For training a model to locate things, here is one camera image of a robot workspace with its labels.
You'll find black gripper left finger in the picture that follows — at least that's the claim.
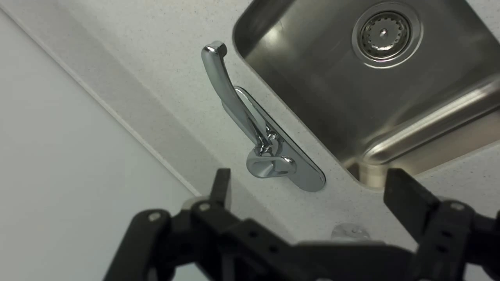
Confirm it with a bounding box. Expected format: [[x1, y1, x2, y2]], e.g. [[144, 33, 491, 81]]
[[102, 167, 301, 281]]

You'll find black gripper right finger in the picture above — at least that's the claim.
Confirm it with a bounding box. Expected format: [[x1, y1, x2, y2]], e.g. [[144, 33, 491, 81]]
[[382, 166, 500, 281]]

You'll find chrome sink faucet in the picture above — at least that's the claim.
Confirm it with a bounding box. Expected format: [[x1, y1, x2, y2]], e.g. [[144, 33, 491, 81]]
[[201, 41, 329, 194]]

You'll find stainless steel sink basin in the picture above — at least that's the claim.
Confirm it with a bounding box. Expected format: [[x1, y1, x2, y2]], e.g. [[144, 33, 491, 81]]
[[230, 0, 500, 184]]

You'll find metal sink drain strainer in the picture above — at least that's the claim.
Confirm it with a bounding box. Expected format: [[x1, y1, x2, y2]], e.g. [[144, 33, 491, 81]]
[[351, 0, 426, 70]]

